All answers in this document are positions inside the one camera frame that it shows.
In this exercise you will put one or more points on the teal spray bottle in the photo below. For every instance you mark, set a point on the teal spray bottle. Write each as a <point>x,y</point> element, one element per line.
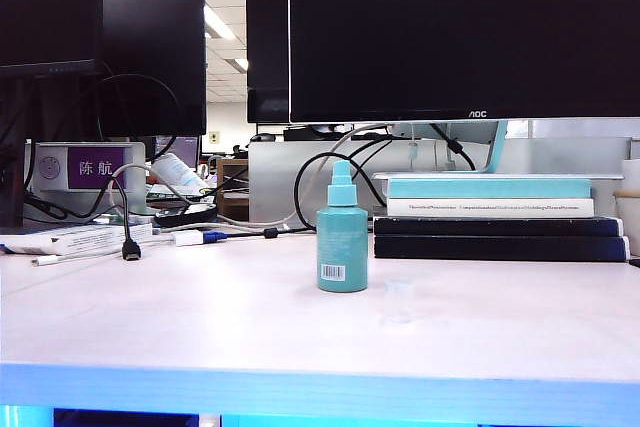
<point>342,247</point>

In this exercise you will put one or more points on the clear plastic sprayer lid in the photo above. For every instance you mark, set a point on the clear plastic sprayer lid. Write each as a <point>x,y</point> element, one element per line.
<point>400,299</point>

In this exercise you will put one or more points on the white cup with wooden lid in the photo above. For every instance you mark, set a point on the white cup with wooden lid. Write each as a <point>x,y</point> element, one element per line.
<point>629,212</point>

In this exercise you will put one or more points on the plain white partition panel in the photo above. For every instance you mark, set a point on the plain white partition panel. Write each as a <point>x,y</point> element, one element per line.
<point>272,177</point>

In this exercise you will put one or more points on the small wooden box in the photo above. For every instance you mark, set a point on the small wooden box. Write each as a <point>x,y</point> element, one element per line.
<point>234,197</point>

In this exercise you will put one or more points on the flat black device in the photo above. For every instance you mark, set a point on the flat black device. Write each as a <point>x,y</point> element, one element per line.
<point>182,216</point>

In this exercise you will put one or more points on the white adapter with blue plug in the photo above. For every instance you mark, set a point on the white adapter with blue plug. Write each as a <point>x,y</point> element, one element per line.
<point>187,238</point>

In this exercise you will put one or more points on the white tube with blue print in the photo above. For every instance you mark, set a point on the white tube with blue print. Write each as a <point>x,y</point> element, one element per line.
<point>177,172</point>

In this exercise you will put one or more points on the narrow black background monitor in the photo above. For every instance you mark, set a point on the narrow black background monitor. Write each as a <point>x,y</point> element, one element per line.
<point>267,47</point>

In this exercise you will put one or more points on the teal book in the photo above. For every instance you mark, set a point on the teal book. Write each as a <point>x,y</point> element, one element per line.
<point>485,189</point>

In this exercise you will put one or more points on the white book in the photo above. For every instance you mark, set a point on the white book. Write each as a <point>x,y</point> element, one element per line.
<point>490,207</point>

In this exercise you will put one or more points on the thin black book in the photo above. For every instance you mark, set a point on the thin black book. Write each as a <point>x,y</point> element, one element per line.
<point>495,227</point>

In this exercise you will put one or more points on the silver monitor stand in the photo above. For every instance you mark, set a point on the silver monitor stand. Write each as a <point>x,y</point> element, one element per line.
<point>500,175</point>

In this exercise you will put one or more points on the thick black book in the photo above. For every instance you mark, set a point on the thick black book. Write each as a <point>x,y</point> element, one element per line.
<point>495,248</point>

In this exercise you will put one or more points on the large black AOC monitor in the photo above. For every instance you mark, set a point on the large black AOC monitor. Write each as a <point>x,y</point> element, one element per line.
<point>450,22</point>

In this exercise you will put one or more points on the black monitor seen from behind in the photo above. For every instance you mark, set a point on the black monitor seen from behind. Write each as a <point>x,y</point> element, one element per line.
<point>155,57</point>

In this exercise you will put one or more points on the purple name plate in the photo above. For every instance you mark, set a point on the purple name plate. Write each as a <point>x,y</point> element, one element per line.
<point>95,168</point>

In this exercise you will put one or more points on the flat white box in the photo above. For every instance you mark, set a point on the flat white box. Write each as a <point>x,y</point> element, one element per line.
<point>75,238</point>

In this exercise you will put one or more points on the black monitor with thin bezel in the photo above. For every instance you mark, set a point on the black monitor with thin bezel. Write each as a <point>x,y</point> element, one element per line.
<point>45,7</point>

